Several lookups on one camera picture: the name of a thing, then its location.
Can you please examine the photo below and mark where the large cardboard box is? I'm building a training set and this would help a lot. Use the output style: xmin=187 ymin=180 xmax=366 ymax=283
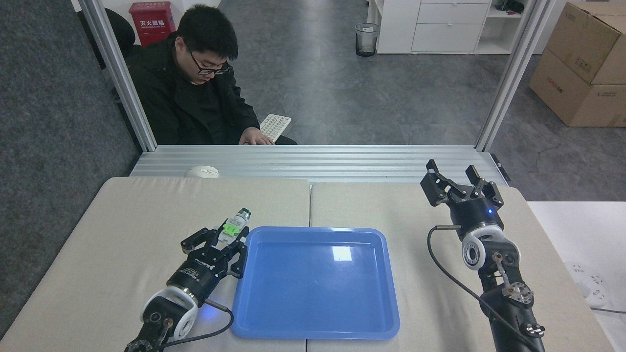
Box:
xmin=529 ymin=48 xmax=626 ymax=128

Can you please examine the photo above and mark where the black office chair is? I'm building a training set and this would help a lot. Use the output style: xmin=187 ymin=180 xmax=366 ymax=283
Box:
xmin=77 ymin=7 xmax=143 ymax=69

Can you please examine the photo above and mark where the white keyboard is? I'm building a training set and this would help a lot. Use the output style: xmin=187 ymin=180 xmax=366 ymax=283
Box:
xmin=259 ymin=114 xmax=292 ymax=143

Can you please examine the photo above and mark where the switch part with green tab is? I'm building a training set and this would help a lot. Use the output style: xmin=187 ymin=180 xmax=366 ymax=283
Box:
xmin=217 ymin=208 xmax=252 ymax=245

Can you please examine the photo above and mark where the silver aluminium post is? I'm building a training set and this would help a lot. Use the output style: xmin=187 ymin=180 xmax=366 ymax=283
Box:
xmin=78 ymin=0 xmax=157 ymax=152
xmin=475 ymin=0 xmax=557 ymax=152

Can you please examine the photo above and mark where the white drawer cabinet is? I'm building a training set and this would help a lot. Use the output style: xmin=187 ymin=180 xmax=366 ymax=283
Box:
xmin=367 ymin=0 xmax=527 ymax=55

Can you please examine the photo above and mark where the red fire extinguisher box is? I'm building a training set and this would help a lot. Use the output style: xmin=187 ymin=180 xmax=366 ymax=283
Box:
xmin=129 ymin=1 xmax=177 ymax=47

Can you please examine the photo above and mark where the black corner bracket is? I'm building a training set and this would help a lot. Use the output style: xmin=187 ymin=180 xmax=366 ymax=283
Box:
xmin=490 ymin=153 xmax=511 ymax=182

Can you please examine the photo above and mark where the white power strip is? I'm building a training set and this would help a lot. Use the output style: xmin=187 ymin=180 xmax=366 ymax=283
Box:
xmin=563 ymin=262 xmax=612 ymax=308

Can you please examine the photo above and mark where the beige table pad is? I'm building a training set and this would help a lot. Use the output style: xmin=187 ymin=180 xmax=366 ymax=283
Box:
xmin=306 ymin=182 xmax=616 ymax=352
xmin=0 ymin=176 xmax=312 ymax=352

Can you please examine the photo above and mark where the blue plastic tray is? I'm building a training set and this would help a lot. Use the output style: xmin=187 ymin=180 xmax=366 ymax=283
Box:
xmin=231 ymin=226 xmax=401 ymax=340

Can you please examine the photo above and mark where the person's hand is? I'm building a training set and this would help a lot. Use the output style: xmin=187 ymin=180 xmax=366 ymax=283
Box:
xmin=239 ymin=127 xmax=275 ymax=146

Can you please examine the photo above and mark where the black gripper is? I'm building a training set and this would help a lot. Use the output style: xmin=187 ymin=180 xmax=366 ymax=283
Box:
xmin=166 ymin=225 xmax=249 ymax=300
xmin=421 ymin=159 xmax=505 ymax=238

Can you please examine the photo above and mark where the silver aluminium rail frame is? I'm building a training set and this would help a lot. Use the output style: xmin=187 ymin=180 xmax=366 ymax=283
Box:
xmin=130 ymin=145 xmax=509 ymax=187

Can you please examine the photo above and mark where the small cardboard box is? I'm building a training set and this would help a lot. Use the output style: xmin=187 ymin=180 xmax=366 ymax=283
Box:
xmin=546 ymin=1 xmax=626 ymax=86

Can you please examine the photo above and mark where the grey waste bin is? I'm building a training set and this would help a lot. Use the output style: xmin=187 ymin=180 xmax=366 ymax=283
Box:
xmin=355 ymin=22 xmax=380 ymax=57

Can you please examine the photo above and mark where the person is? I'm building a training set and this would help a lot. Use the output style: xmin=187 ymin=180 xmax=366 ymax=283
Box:
xmin=126 ymin=4 xmax=298 ymax=146

